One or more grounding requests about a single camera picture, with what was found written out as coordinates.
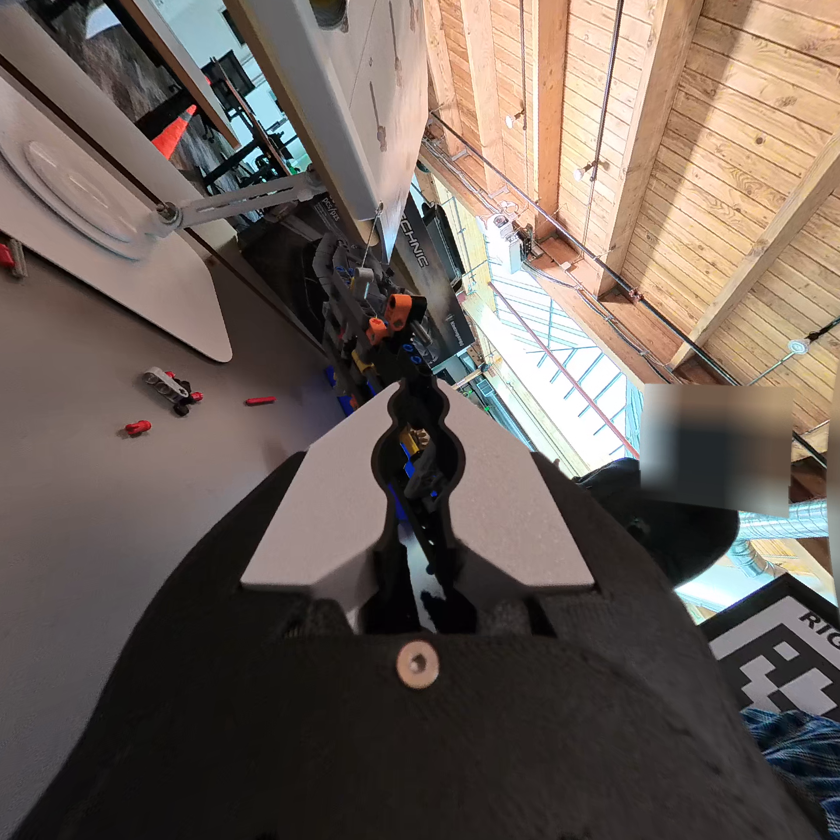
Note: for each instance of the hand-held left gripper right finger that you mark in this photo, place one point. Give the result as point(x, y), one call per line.
point(518, 525)

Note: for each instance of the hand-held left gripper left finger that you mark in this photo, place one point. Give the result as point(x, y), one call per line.
point(315, 518)

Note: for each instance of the lego car chassis assembly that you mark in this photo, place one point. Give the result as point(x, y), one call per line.
point(397, 308)

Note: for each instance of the person's right forearm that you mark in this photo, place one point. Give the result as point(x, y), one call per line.
point(800, 754)

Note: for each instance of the black lego set box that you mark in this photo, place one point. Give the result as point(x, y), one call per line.
point(433, 275)

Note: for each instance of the black connector with red pins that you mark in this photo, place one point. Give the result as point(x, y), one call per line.
point(182, 405)

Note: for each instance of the small red connector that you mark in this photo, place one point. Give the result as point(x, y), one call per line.
point(138, 428)

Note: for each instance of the short grey liftarm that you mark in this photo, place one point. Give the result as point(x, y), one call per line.
point(159, 379)

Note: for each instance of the white ceiling device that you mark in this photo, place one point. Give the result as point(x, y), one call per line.
point(505, 246)

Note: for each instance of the ceiling spot lamp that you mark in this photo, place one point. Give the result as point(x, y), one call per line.
point(581, 172)
point(513, 120)

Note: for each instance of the grey axle strip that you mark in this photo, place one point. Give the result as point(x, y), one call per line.
point(18, 258)

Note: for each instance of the small red bush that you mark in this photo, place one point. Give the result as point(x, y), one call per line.
point(5, 254)

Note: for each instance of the orange traffic cone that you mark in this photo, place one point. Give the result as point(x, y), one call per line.
point(174, 134)

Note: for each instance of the white partition panel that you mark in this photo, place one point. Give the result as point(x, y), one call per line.
point(367, 65)

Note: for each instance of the rolled grey mat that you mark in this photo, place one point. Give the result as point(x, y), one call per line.
point(328, 10)

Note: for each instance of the silver ventilation duct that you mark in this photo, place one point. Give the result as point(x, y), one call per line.
point(787, 525)

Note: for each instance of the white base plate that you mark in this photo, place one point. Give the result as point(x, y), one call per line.
point(144, 295)

